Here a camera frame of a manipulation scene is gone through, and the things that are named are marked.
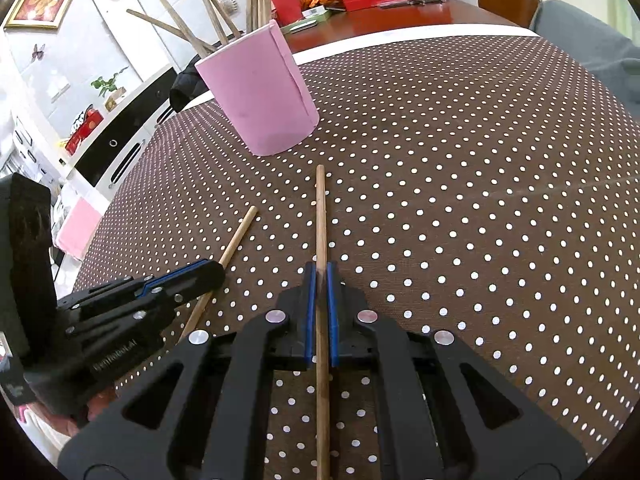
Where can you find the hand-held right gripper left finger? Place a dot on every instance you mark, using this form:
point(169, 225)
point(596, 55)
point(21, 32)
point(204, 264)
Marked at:
point(310, 310)

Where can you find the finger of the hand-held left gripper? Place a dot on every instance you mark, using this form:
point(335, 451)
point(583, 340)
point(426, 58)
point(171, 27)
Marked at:
point(200, 280)
point(115, 287)

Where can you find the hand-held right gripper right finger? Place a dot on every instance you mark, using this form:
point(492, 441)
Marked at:
point(334, 310)

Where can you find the single wooden chopstick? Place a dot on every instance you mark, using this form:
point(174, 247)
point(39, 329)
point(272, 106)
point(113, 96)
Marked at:
point(321, 210)
point(240, 235)

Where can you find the pink cylindrical cup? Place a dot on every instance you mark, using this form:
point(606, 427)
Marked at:
point(260, 100)

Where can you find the person's left hand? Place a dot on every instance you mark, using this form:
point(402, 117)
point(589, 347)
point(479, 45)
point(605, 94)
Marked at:
point(97, 405)

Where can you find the pink cloth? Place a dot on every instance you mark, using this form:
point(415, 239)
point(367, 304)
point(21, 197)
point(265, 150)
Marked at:
point(77, 230)

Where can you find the white and black sideboard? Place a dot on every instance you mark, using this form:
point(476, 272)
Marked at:
point(120, 135)

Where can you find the brown polka dot tablecloth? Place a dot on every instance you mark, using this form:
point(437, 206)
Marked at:
point(450, 185)

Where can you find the black jacket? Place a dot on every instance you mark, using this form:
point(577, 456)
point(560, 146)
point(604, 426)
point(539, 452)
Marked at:
point(187, 82)

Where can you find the potted green plant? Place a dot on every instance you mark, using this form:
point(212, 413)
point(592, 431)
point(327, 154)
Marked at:
point(107, 85)

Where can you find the hanging kitchen brush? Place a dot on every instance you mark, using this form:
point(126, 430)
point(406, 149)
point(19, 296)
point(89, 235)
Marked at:
point(230, 6)

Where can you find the flat green box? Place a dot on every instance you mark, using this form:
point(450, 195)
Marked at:
point(305, 25)

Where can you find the small red box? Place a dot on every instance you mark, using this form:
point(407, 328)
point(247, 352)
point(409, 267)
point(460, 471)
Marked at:
point(286, 5)

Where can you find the framed red calligraphy picture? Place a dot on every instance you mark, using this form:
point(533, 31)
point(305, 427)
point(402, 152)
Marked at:
point(44, 0)

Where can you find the orange snack packets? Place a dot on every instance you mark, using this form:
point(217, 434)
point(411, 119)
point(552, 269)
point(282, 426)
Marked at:
point(322, 1)

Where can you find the wooden chair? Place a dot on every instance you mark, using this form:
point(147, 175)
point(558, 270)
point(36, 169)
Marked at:
point(507, 2)

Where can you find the grey jacket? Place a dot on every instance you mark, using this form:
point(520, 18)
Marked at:
point(595, 45)

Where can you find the white light switch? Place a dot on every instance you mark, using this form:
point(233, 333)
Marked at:
point(59, 91)

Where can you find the butterfly wall decoration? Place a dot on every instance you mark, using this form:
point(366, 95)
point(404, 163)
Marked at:
point(38, 52)

